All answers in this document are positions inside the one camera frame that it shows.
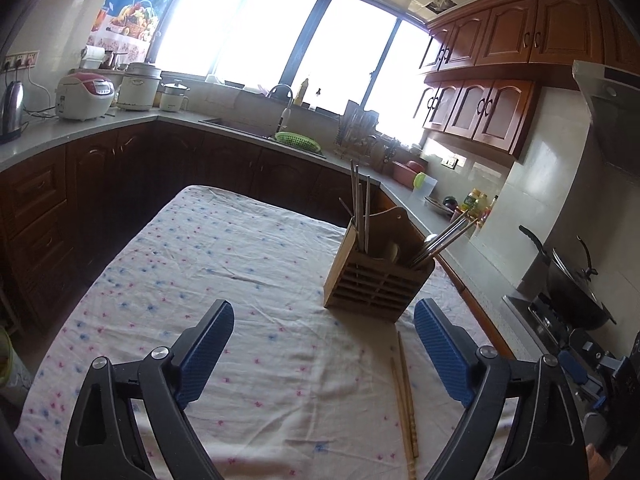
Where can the range hood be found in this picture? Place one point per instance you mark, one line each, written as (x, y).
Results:
(615, 115)

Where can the tropical fruit wall poster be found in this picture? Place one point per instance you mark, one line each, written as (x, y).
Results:
(132, 5)

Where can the steel electric kettle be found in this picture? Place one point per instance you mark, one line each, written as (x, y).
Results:
(11, 110)

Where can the yellow oil bottle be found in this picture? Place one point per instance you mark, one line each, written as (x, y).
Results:
(484, 202)
(469, 201)

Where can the speckled kitchen countertop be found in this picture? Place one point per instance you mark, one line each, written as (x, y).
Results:
(50, 135)

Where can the pink plastic basin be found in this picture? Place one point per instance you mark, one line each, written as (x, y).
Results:
(405, 175)

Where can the kitchen sink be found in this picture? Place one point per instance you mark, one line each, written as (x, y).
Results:
(235, 127)

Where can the red and white rice cooker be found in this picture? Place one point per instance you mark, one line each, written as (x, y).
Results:
(82, 97)

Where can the white pitcher green lid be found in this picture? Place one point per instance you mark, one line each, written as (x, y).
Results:
(424, 187)

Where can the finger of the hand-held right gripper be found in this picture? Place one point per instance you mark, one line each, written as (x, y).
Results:
(571, 366)

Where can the pale plastic bin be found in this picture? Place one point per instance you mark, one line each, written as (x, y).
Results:
(12, 370)

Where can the white bowl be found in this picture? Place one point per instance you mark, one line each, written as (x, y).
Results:
(436, 205)

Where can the floral white tablecloth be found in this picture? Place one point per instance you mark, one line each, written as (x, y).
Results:
(225, 260)

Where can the green plastic basket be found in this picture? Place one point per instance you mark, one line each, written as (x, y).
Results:
(297, 142)

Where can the curved metal faucet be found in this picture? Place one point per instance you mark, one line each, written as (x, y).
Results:
(287, 95)

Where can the gas stove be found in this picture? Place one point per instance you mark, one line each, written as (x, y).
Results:
(540, 320)

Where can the metal chopstick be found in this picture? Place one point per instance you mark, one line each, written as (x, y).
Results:
(457, 236)
(442, 240)
(354, 200)
(360, 215)
(368, 215)

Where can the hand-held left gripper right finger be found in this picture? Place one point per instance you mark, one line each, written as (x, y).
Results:
(445, 355)

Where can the wooden chopstick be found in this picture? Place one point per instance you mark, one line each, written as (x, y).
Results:
(401, 420)
(407, 395)
(346, 212)

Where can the paper towel roll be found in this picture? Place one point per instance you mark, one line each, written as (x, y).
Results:
(92, 57)

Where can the large kitchen window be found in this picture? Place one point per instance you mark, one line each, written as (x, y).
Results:
(280, 35)

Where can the wooden spoon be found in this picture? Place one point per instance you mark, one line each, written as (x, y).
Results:
(392, 252)

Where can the wall outlet strip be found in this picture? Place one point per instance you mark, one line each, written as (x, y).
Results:
(20, 59)

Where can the white wall outlet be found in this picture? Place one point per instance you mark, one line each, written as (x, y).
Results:
(451, 162)

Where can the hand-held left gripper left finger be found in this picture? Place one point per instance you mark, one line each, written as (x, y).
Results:
(205, 355)

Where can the wooden utensil holder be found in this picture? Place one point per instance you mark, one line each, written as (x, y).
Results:
(375, 285)

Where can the black wok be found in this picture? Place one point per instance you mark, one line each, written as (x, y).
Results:
(575, 290)

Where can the wooden wall cabinet row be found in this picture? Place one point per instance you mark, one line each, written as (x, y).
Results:
(515, 30)
(480, 110)

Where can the large white cooker pot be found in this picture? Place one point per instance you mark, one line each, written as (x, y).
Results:
(140, 87)

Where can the person's right hand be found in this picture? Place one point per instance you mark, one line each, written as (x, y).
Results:
(596, 456)

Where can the yellow bottle on sill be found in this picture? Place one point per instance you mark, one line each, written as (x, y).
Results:
(302, 91)

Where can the small white electric pot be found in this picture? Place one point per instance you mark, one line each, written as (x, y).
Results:
(174, 97)

